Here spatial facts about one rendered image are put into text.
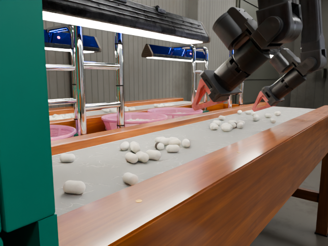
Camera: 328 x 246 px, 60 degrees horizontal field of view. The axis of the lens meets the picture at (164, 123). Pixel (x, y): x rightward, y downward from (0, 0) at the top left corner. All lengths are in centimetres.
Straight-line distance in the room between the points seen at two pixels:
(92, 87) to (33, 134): 257
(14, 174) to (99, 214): 20
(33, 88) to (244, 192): 46
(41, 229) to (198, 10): 383
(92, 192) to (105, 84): 240
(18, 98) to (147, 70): 312
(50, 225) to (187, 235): 25
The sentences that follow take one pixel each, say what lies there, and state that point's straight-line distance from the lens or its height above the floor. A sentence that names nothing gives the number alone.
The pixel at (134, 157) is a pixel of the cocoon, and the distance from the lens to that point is 62.
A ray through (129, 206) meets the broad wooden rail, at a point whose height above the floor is 77.
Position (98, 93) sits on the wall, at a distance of 279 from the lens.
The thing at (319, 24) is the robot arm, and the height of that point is 108.
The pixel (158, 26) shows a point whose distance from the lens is 78.
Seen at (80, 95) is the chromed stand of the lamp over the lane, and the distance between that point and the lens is 83.
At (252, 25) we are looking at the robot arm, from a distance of 60.
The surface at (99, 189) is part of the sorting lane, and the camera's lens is 50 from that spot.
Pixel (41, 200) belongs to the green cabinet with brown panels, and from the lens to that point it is 19.
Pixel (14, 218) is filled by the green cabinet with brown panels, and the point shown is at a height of 85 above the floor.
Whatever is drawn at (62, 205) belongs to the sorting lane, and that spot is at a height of 74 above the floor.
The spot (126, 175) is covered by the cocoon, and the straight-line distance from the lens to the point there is 51.
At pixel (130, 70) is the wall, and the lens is 308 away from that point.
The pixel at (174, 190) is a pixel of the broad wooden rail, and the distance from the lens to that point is 42.
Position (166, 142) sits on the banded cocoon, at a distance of 78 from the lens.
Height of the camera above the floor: 92
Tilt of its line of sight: 9 degrees down
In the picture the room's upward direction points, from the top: straight up
